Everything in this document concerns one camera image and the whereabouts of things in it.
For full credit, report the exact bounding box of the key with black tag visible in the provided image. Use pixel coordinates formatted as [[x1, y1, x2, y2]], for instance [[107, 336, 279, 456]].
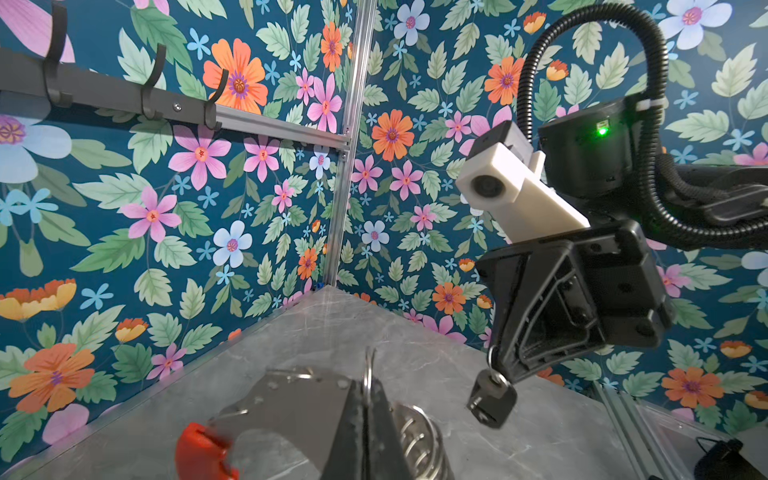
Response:
[[467, 346, 518, 430]]

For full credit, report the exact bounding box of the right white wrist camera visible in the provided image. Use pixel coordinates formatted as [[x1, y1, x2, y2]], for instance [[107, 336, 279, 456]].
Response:
[[457, 120, 590, 244]]

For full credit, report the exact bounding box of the aluminium cage frame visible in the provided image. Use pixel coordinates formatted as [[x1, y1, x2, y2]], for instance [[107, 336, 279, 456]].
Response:
[[217, 1, 377, 287]]

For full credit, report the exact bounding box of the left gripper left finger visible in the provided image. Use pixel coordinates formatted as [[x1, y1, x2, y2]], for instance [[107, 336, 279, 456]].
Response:
[[320, 381, 367, 480]]

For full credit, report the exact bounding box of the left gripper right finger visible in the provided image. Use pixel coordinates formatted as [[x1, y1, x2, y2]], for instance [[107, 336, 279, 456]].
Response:
[[365, 378, 412, 480]]

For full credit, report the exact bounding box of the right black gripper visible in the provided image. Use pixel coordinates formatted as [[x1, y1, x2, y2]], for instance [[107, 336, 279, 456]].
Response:
[[478, 98, 675, 384]]

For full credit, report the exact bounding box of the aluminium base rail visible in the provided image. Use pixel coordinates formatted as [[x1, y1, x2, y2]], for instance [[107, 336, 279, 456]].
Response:
[[589, 382, 703, 479]]

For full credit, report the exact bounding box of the grey wall hook rack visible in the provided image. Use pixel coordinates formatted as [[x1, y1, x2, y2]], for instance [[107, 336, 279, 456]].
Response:
[[1, 5, 229, 131]]

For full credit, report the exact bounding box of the red handled key ring organizer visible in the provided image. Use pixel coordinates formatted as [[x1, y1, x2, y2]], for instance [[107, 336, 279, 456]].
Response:
[[175, 348, 454, 479]]

